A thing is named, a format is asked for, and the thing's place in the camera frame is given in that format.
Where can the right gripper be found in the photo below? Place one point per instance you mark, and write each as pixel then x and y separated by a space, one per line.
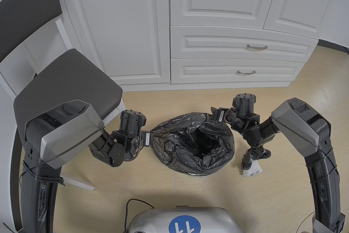
pixel 230 117

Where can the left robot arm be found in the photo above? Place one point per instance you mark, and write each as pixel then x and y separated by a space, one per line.
pixel 65 131

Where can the crumpled black plastic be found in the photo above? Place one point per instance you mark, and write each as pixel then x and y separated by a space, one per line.
pixel 259 155

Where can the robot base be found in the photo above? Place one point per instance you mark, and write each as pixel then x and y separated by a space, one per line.
pixel 163 221

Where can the black plastic bag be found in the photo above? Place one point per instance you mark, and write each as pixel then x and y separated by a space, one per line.
pixel 177 150

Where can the white chair grey cushions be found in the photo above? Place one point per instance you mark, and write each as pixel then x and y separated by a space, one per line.
pixel 68 76

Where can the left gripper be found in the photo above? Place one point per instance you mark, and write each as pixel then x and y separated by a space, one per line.
pixel 142 140

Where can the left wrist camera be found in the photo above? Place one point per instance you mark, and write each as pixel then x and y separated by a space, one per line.
pixel 141 120

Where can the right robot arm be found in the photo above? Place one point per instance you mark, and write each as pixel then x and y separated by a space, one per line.
pixel 300 123

